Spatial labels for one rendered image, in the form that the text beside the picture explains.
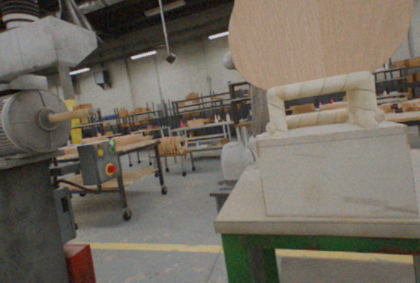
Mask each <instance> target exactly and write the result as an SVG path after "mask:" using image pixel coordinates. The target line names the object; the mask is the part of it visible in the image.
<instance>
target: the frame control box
mask: <svg viewBox="0 0 420 283"><path fill-rule="evenodd" d="M110 140H113V145H110ZM110 140H101V141H98V142H94V143H91V144H82V145H79V146H77V151H78V154H79V159H80V169H81V172H82V179H83V183H84V185H96V186H97V187H98V191H95V190H92V189H89V188H85V187H84V186H83V185H78V184H76V183H75V182H71V181H68V180H57V182H56V183H55V187H53V189H60V185H59V183H66V184H68V185H73V186H75V187H76V188H78V189H82V190H84V191H88V192H90V193H92V194H101V193H102V183H104V182H106V181H109V180H112V179H113V178H115V177H118V176H120V175H121V173H120V168H119V162H118V157H117V154H116V150H115V152H114V153H113V152H112V151H111V147H116V144H115V140H114V139H110ZM97 143H100V144H101V148H97ZM99 150H103V155H102V156H99V155H98V151H99ZM111 165H115V166H116V171H115V172H114V173H111V172H110V171H109V170H108V168H109V167H110V166H111Z"/></svg>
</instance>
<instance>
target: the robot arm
mask: <svg viewBox="0 0 420 283"><path fill-rule="evenodd" d="M223 66H224V67H225V68H226V69H228V70H236V68H235V65H234V63H233V61H232V58H231V54H230V51H229V52H227V53H226V54H225V55H224V56H223ZM236 71H237V70H236ZM250 96H251V111H252V127H253V135H252V136H251V137H250V139H249V142H248V145H247V147H244V145H243V144H242V143H239V142H236V141H235V142H231V143H227V144H225V145H224V146H223V149H222V152H221V166H222V170H223V175H224V180H219V181H218V182H217V184H218V185H221V187H220V190H233V189H234V188H235V184H236V182H238V180H239V178H240V177H241V174H242V173H243V172H244V169H245V168H246V167H247V164H249V162H258V155H257V151H256V142H255V141H256V139H257V138H258V137H256V136H257V135H261V134H262V133H264V132H267V131H266V126H267V124H268V105H267V91H265V90H262V89H258V88H257V87H255V86H253V85H250Z"/></svg>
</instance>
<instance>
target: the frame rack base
mask: <svg viewBox="0 0 420 283"><path fill-rule="evenodd" d="M287 135H288V136H286V137H278V138H272V137H271V136H268V137H258V138H257V139H256V141H255V142H256V151H257V155H258V164H259V169H260V178H261V183H262V191H263V200H264V205H265V209H266V214H267V217H374V218H419V215H418V201H417V195H416V190H415V183H414V177H413V166H412V159H411V153H410V143H409V131H408V126H406V125H401V124H399V123H395V122H388V121H383V122H381V123H380V124H379V127H376V128H370V129H359V125H351V124H350V122H348V123H343V124H337V125H331V126H314V127H309V128H297V129H292V130H288V131H287Z"/></svg>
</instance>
